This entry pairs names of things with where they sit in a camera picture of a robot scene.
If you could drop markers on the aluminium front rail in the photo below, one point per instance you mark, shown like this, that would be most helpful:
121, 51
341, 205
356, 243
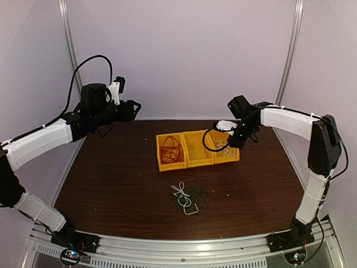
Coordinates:
248, 251

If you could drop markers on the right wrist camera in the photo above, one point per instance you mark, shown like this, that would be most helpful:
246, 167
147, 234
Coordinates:
225, 126

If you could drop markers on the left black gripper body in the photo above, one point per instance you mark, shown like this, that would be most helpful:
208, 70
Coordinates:
126, 115

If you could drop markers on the left circuit board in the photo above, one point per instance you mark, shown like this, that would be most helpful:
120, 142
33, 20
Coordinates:
70, 257

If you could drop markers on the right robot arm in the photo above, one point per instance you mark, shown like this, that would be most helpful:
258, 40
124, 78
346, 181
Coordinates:
322, 140

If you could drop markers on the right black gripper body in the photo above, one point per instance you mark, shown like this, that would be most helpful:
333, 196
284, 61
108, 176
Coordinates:
241, 140

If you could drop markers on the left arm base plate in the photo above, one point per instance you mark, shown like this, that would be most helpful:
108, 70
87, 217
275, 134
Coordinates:
82, 242

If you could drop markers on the left aluminium frame post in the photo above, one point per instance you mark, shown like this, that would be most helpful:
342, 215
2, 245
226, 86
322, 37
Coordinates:
64, 15

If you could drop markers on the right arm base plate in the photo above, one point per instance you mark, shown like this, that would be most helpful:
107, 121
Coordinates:
284, 241

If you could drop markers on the yellow three-compartment bin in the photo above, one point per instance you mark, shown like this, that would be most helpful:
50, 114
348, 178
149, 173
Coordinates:
192, 149

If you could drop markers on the right circuit board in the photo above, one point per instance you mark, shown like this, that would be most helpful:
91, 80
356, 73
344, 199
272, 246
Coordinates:
295, 257

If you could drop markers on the aluminium frame post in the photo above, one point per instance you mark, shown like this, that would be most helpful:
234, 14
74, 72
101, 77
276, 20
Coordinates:
64, 15
292, 46

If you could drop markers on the circuit board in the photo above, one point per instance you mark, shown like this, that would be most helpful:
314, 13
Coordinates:
70, 257
295, 257

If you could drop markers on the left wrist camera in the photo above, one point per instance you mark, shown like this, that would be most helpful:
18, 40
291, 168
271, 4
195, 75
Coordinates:
115, 89

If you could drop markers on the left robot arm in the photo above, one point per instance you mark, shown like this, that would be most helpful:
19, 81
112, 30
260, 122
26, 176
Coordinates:
100, 105

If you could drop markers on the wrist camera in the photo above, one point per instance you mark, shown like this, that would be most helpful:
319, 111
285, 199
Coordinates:
115, 89
225, 126

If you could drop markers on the right aluminium frame post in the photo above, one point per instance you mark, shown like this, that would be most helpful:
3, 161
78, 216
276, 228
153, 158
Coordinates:
292, 46

